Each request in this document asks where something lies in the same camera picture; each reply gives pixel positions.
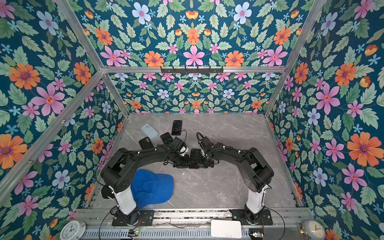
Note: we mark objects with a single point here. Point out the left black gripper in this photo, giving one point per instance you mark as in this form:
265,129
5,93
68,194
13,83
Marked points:
187,163

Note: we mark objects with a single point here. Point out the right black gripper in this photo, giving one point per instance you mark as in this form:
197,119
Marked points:
201,165

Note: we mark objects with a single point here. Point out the pink-edged smartphone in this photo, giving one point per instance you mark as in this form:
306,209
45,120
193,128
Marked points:
195,158

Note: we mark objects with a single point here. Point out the black phone case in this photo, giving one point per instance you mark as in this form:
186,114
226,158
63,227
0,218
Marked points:
146,143

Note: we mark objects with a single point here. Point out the silver-edged smartphone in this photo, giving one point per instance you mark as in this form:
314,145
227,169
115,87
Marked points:
166,138

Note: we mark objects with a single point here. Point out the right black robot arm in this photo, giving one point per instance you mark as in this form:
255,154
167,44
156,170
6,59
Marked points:
256,173

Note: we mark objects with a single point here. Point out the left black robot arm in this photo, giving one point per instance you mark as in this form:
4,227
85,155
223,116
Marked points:
119,172

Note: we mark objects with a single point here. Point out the light blue phone case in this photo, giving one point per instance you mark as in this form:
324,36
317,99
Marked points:
149,131

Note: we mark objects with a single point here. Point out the blue-edged smartphone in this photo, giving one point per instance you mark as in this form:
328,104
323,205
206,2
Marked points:
177,128

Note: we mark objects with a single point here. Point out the blue baseball cap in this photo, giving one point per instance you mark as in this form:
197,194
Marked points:
151,189

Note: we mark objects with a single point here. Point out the white rectangular box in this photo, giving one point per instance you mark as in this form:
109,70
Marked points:
226,229

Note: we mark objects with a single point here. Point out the black plush toy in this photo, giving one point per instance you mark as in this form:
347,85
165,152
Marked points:
107,193

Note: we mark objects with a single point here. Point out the silver alarm clock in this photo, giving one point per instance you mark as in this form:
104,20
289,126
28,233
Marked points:
311,230

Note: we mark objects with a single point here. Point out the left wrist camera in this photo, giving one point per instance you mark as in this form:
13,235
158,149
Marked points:
180,146

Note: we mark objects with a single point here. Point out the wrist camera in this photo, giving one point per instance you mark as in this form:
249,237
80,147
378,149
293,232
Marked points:
205,146
180,146

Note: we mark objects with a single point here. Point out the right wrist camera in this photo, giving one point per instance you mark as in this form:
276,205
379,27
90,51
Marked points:
205,146

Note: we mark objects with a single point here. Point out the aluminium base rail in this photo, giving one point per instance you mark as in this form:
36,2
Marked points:
190,224

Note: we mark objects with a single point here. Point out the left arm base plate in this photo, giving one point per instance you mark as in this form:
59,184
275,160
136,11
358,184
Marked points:
134,219

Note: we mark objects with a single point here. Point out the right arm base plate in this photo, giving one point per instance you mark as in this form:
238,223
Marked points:
264,217

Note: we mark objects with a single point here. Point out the black hook rail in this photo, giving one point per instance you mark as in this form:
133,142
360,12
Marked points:
191,70

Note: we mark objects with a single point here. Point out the white wall clock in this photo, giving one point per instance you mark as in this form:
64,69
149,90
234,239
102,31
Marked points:
73,230

